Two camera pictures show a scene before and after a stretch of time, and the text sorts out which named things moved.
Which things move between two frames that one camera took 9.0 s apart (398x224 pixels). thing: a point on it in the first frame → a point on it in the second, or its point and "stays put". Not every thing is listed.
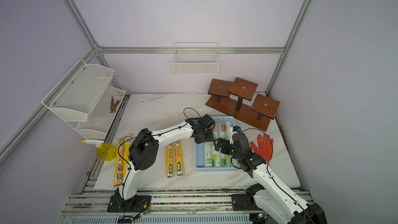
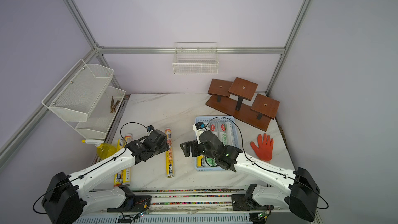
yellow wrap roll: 179,159 → 169,163
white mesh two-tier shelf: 82,99 stays put
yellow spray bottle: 105,151 stays put
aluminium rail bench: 166,206 stays put
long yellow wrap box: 120,163 stays put
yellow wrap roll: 170,160 → 199,161
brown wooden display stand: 239,97 stays put
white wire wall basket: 193,58 stays put
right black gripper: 227,143 → 189,144
